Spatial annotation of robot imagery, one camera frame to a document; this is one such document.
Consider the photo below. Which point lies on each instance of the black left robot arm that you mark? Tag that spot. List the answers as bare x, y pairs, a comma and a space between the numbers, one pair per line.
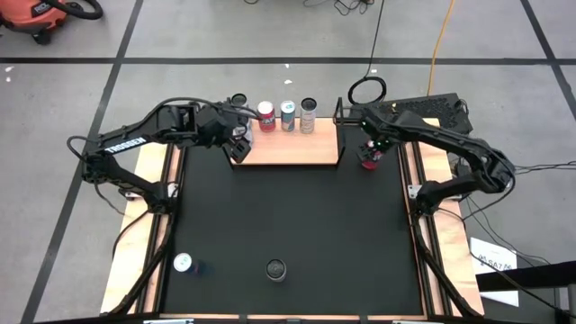
126, 145

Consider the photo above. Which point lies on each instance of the white paper sheet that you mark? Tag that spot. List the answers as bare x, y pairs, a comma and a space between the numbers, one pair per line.
495, 256

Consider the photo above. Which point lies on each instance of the blue can with white lid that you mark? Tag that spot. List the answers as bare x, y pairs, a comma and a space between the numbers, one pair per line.
182, 262
288, 118

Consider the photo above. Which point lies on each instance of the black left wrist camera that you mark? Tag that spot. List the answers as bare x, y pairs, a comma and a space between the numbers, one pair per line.
215, 125

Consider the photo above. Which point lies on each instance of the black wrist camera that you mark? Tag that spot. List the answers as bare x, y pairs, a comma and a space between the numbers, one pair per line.
387, 137
215, 125

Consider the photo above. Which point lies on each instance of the metal mounting bracket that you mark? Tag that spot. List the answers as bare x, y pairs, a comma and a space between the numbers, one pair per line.
130, 194
413, 191

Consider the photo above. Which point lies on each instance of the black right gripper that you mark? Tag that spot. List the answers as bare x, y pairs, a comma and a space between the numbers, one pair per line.
369, 130

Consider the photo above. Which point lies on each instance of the black table mat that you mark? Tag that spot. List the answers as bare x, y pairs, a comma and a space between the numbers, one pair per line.
315, 243

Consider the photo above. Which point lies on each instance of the orange Fanta can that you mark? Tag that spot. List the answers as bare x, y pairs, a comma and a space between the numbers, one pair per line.
370, 164

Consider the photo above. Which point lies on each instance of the silver Celsius Tropical Vibe can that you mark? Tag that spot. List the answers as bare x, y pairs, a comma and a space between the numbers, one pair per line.
275, 270

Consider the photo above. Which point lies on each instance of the black aluminium table frame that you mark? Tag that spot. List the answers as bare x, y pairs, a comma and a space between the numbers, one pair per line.
164, 245

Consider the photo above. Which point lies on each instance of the wooden shelf board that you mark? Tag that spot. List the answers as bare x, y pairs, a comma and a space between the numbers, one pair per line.
297, 150

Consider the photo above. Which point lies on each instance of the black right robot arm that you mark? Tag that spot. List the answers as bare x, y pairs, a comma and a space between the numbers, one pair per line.
450, 137

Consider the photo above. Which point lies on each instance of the red can with white lid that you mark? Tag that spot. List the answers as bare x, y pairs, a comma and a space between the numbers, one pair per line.
266, 118

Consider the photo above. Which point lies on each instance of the orange shop vacuum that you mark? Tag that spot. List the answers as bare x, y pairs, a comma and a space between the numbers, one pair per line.
27, 15

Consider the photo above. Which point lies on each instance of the black perforated equipment case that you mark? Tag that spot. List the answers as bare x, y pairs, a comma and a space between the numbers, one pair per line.
441, 105

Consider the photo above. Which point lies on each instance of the black flat beam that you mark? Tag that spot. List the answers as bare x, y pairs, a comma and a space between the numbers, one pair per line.
531, 276

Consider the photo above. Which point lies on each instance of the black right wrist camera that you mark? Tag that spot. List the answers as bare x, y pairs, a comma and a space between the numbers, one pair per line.
387, 137

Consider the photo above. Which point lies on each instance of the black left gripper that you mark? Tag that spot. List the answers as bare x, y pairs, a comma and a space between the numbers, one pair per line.
239, 148

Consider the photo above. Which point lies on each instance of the silver Celsius Peach Vibe can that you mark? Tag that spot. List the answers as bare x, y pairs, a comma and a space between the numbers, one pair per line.
308, 119

